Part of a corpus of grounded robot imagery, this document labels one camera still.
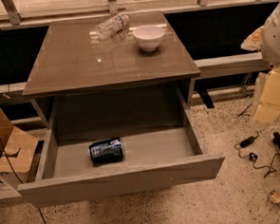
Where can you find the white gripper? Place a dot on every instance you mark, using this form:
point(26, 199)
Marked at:
point(275, 40)

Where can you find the blue pepsi can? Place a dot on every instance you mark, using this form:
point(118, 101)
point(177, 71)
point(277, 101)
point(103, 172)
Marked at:
point(106, 150)

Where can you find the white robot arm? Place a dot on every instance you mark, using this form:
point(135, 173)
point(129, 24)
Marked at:
point(266, 39)

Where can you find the open grey top drawer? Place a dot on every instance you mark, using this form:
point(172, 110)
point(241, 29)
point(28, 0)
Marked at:
point(160, 145)

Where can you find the grey cabinet with glossy top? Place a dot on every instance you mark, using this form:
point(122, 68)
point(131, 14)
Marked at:
point(74, 61)

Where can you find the small snack wrapper on floor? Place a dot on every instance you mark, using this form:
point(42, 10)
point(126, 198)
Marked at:
point(274, 196)

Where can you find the metal window railing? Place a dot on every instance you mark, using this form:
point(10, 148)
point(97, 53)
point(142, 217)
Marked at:
point(17, 13)

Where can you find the white ceramic bowl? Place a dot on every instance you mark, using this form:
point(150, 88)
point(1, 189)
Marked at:
point(148, 37)

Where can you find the clear plastic water bottle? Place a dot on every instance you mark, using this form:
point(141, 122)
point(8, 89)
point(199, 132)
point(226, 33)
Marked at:
point(109, 27)

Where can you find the brown cardboard box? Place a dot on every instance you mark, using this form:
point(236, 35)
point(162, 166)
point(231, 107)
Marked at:
point(17, 149)

